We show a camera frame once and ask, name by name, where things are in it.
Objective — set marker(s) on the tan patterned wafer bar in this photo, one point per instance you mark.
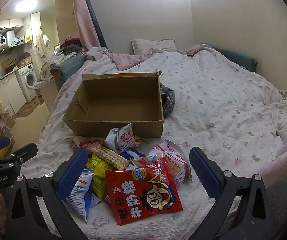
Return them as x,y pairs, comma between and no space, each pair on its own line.
108,156

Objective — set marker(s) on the large red snack bag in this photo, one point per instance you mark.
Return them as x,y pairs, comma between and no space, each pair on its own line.
138,195

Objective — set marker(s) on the white base cabinets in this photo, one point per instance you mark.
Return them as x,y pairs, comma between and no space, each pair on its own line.
7,92

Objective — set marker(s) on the tall white cabinet door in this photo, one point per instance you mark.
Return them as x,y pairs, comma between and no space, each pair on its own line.
35,27

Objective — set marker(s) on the white wall cabinets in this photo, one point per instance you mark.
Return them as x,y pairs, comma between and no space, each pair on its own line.
8,24

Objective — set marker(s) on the cardboard box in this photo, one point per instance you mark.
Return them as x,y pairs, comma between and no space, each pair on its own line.
123,110

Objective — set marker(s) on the round ceiling lamp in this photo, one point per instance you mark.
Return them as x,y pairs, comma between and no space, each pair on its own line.
26,5

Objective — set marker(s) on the dark red meat snack packet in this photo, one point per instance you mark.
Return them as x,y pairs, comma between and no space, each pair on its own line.
88,143

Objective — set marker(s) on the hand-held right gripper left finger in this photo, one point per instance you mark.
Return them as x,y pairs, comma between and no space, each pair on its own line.
72,172

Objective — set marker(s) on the white and blue snack bag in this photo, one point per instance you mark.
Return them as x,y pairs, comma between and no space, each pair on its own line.
81,200

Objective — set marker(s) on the white washing machine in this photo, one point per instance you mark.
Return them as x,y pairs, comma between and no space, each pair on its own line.
28,80

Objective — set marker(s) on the white charger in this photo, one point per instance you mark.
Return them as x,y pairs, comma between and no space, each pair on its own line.
284,135

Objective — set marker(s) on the small blue snack packet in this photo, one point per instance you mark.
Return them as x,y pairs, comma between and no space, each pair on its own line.
133,154

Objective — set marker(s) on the crumpled silver snack bag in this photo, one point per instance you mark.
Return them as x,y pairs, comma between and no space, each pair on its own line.
121,140

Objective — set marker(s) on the yellow snack bag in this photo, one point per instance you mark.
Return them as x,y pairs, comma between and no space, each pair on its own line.
99,170

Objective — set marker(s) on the teal padded bed rail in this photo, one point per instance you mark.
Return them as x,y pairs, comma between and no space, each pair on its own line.
68,67
241,60

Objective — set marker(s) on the grey pillow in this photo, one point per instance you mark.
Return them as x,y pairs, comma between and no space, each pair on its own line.
153,45

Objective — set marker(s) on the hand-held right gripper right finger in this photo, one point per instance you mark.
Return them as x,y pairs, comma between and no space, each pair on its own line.
206,172

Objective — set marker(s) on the patterned floor rug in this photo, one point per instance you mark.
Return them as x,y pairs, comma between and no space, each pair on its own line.
29,108

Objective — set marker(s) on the dark striped cloth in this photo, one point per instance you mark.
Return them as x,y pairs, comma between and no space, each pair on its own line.
167,100

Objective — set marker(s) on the floral crumpled cloth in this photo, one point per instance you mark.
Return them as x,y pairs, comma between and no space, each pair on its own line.
49,67

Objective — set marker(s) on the pink blanket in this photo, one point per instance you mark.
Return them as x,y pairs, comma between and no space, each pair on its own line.
126,60

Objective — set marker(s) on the hanging white towel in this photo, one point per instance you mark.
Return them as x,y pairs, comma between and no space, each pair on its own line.
43,45

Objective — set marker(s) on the pink curtain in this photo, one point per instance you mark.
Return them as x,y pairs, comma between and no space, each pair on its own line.
83,17

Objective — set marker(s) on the dark grey curtain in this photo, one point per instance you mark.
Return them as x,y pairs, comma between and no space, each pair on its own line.
96,22

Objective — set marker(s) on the pile of dark clothes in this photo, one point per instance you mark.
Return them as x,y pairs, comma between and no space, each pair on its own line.
71,45

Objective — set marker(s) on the white red-trimmed cracker bag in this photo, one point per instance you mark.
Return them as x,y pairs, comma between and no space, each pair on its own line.
173,162

